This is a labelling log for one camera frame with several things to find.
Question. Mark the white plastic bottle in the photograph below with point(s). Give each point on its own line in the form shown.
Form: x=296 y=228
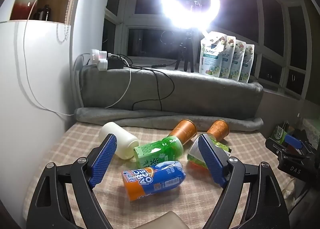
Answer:
x=117 y=141

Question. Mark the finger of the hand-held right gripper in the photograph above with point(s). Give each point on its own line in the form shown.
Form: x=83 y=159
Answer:
x=293 y=140
x=275 y=146

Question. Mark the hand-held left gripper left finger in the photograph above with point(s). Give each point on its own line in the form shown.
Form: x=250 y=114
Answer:
x=103 y=161

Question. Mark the white green refill pouch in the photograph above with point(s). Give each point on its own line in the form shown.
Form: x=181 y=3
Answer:
x=248 y=64
x=211 y=55
x=239 y=60
x=229 y=56

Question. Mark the white plug adapter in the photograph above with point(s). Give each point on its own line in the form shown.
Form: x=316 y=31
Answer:
x=95 y=54
x=103 y=55
x=103 y=65

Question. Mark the checked table cloth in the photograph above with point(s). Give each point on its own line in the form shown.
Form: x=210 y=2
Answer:
x=75 y=141

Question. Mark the brown paper cup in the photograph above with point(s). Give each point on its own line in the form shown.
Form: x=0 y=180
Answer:
x=183 y=131
x=218 y=130

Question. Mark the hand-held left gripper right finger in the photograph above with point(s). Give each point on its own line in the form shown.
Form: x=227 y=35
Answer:
x=211 y=161

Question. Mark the black tripod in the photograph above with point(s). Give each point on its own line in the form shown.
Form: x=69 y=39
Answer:
x=186 y=54

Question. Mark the black power strip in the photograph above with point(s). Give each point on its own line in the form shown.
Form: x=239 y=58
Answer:
x=115 y=63

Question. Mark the black shelf ornament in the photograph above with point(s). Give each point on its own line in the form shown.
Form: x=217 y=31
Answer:
x=42 y=14

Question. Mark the clear green snack packet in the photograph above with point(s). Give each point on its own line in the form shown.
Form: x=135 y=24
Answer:
x=196 y=157

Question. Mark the grey blanket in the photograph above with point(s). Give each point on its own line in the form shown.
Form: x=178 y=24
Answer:
x=200 y=94

